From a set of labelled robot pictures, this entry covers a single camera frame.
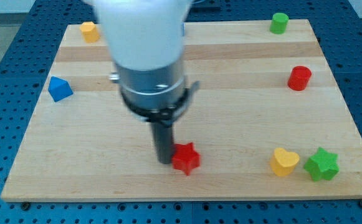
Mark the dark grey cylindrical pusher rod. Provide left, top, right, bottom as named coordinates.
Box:
left=150, top=123, right=175, bottom=164

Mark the silver flange with black clamp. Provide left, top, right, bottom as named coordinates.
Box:
left=110, top=58, right=200, bottom=127

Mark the red star block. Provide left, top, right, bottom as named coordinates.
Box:
left=171, top=142, right=201, bottom=176

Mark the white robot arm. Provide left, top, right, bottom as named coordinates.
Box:
left=88, top=0, right=199, bottom=164

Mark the green star block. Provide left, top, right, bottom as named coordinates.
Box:
left=303, top=147, right=340, bottom=181

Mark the yellow hexagon block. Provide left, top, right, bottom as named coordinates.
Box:
left=80, top=21, right=100, bottom=43

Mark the blue triangular block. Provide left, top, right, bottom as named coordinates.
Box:
left=48, top=77, right=73, bottom=102

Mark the wooden board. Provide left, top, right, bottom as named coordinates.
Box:
left=1, top=19, right=362, bottom=202

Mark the yellow heart block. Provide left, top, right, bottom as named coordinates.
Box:
left=270, top=147, right=300, bottom=177

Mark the green cylinder block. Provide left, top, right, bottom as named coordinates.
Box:
left=269, top=12, right=289, bottom=34

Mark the red cylinder block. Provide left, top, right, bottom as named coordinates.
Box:
left=287, top=66, right=312, bottom=91

